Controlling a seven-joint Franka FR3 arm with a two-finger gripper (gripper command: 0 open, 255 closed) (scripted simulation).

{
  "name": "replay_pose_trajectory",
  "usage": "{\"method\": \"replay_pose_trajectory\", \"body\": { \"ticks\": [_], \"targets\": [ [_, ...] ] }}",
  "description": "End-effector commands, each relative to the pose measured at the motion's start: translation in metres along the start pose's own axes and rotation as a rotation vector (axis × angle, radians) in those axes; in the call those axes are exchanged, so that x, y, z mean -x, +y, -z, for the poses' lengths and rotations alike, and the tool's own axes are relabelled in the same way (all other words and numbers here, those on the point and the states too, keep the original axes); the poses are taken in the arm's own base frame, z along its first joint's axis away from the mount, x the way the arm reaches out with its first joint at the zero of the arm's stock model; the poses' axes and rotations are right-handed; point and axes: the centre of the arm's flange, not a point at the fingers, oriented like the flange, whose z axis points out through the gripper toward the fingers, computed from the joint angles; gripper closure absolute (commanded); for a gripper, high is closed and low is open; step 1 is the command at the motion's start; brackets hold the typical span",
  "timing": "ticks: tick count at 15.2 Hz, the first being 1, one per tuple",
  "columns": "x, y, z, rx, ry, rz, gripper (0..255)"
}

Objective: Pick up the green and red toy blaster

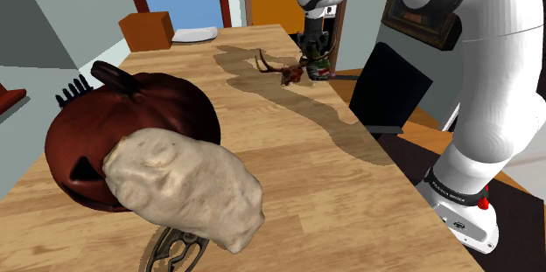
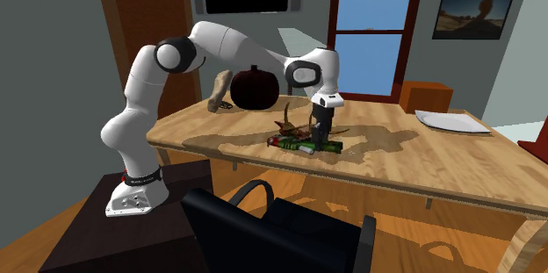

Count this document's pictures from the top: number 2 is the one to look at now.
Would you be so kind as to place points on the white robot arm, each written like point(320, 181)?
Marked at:
point(141, 88)

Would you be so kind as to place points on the red framed window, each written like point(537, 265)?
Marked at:
point(372, 28)

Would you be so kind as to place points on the white plate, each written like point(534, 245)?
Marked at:
point(449, 121)

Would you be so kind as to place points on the green bottle with red cap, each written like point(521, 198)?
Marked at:
point(289, 143)

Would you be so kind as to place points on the black office chair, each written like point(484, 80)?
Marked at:
point(265, 238)

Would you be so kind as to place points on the brown wooden door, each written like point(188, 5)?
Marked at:
point(150, 15)

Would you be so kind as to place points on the brown dried spiky plant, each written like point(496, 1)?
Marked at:
point(291, 126)

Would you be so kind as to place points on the dark robot stand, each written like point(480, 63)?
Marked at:
point(128, 242)

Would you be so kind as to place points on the orange wooden box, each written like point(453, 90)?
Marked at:
point(426, 96)

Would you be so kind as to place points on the wooden table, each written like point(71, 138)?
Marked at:
point(428, 161)

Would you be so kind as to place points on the dark framed wall picture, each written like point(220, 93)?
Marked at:
point(473, 15)

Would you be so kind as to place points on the dark red pumpkin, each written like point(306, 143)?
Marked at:
point(254, 90)

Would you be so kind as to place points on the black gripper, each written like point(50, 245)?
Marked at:
point(323, 119)

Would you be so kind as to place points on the red furniture piece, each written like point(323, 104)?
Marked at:
point(537, 143)

